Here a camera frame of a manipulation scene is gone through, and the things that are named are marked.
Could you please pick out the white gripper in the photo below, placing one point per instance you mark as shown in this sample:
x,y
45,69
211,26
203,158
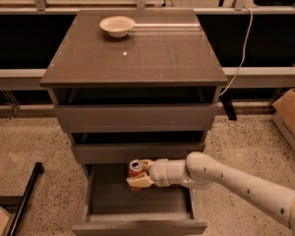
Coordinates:
x,y
158,172

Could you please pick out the red coke can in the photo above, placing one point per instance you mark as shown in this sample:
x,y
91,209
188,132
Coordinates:
x,y
136,169

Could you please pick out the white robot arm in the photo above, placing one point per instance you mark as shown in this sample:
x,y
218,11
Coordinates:
x,y
197,170

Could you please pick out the grey open bottom drawer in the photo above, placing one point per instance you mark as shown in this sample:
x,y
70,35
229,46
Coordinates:
x,y
113,209

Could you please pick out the grey top drawer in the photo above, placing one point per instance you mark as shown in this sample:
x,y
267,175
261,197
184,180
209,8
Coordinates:
x,y
134,118

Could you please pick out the grey middle drawer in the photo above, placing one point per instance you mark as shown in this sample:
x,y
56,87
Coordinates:
x,y
123,153

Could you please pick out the grey drawer cabinet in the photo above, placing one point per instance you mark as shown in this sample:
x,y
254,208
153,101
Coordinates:
x,y
165,59

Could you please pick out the black pole on floor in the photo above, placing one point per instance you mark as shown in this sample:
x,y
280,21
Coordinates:
x,y
37,170

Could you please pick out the black table leg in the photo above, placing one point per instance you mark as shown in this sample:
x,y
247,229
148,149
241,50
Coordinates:
x,y
228,107

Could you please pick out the white bowl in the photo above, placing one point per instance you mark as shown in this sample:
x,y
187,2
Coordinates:
x,y
117,26

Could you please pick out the cardboard box right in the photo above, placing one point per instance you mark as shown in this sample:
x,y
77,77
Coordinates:
x,y
284,117

